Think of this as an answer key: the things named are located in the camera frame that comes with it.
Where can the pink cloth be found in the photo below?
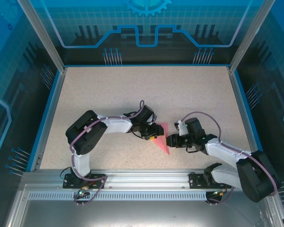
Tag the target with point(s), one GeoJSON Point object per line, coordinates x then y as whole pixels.
{"type": "Point", "coordinates": [162, 143]}

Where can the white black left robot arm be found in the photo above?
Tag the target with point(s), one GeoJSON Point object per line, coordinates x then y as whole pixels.
{"type": "Point", "coordinates": [85, 137]}

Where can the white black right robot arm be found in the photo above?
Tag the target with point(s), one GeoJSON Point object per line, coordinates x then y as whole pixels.
{"type": "Point", "coordinates": [258, 177]}

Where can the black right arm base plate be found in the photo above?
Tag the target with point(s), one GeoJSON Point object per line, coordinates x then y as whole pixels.
{"type": "Point", "coordinates": [196, 180]}

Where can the aluminium mounting rail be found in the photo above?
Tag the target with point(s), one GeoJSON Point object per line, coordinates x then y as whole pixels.
{"type": "Point", "coordinates": [146, 179]}

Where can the aluminium side rail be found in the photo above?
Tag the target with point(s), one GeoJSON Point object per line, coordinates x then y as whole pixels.
{"type": "Point", "coordinates": [50, 113]}
{"type": "Point", "coordinates": [243, 113]}

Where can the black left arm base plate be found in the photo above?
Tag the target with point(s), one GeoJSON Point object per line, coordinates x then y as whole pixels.
{"type": "Point", "coordinates": [97, 180]}

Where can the aluminium frame post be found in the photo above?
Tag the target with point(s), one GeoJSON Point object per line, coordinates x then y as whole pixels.
{"type": "Point", "coordinates": [248, 37]}
{"type": "Point", "coordinates": [45, 37]}

